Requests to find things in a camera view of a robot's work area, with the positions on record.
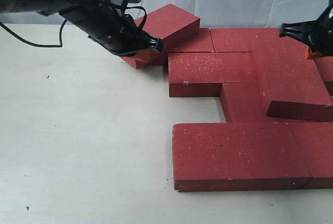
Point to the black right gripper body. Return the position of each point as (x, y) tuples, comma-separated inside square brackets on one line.
[(321, 32)]

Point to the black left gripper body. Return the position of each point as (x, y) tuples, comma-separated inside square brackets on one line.
[(107, 28)]

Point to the red brick with white speckles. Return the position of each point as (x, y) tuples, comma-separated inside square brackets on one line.
[(202, 74)]

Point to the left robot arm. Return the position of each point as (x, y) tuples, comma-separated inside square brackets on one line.
[(50, 7)]

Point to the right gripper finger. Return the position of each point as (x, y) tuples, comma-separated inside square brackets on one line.
[(309, 54), (300, 31)]

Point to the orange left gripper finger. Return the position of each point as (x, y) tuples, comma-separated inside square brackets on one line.
[(149, 42), (143, 56)]

